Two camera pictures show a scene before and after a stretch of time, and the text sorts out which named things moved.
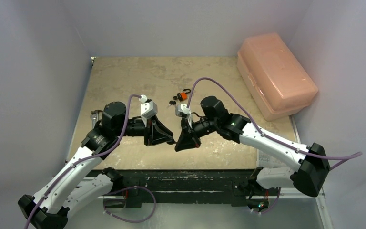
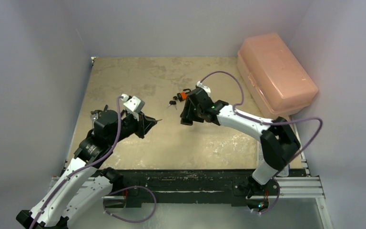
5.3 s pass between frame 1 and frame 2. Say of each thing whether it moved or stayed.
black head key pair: stayed
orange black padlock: stayed
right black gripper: moved
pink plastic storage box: stayed
